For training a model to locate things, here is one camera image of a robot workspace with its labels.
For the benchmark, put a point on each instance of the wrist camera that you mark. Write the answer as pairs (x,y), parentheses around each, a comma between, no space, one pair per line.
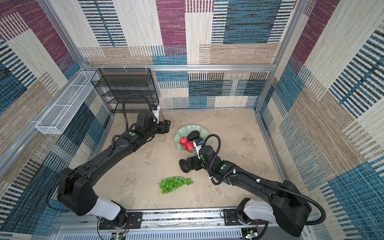
(198,145)
(156,112)

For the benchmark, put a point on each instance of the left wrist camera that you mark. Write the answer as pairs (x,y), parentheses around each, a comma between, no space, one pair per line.
(156,112)

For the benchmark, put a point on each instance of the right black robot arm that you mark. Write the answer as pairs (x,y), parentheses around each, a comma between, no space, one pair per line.
(291,211)

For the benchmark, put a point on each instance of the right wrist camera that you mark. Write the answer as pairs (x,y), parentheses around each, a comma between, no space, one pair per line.
(198,145)

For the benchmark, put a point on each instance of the black wire shelf rack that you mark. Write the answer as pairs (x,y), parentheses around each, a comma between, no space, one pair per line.
(129,88)

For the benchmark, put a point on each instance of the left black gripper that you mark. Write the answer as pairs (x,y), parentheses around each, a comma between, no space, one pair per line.
(163,127)

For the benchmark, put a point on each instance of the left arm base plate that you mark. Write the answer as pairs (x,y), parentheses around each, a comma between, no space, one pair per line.
(125,221)

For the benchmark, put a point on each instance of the green fake grape bunch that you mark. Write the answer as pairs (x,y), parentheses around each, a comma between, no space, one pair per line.
(171,184)

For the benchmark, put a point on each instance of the dark fake avocado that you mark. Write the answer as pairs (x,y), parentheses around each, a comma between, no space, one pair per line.
(198,139)
(193,136)
(184,165)

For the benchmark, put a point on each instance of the white mesh wall basket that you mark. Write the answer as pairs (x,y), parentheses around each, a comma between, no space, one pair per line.
(59,116)

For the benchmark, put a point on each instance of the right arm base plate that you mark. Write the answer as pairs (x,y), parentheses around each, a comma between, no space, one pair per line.
(231,218)

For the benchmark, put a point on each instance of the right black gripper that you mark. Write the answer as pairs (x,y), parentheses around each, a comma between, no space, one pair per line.
(194,161)

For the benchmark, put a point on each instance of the light green scalloped bowl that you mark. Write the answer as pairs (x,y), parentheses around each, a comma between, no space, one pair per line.
(184,132)

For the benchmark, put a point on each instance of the red fake apple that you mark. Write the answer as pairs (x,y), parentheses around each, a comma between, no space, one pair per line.
(189,146)
(184,141)

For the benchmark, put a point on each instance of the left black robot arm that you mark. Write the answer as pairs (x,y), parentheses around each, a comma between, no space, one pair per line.
(75,186)

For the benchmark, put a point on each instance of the aluminium front rail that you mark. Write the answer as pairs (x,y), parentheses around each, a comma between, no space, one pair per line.
(172,219)

